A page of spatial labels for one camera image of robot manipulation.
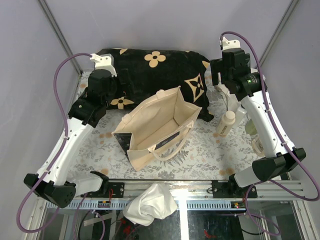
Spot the beige bottle wooden cap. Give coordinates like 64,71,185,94
216,110,236,136

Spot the green liquid bottle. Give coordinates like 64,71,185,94
245,119,258,136

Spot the beige canvas tote bag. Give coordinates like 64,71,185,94
112,87,202,171

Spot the white bottle grey cap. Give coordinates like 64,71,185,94
232,105,247,129

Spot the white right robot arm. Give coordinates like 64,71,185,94
210,47,306,198

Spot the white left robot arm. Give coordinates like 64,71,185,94
23,69,118,208

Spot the crumpled white cloth on table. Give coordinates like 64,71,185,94
215,84,241,113

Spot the black floral pillow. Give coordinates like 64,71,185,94
97,48,214,122

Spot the floral table mat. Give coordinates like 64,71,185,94
65,69,283,181

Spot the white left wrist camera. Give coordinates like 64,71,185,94
90,53,117,77

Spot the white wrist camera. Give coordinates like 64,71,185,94
219,36,241,51
90,53,117,77

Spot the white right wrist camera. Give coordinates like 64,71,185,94
219,36,241,51

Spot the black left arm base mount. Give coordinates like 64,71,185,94
74,170,125,198

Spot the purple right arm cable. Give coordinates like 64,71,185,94
219,31,320,237

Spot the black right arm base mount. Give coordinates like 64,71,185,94
211,173,260,199

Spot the white rag on rail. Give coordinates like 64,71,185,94
123,183,178,227

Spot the aluminium front rail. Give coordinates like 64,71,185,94
61,179,304,211

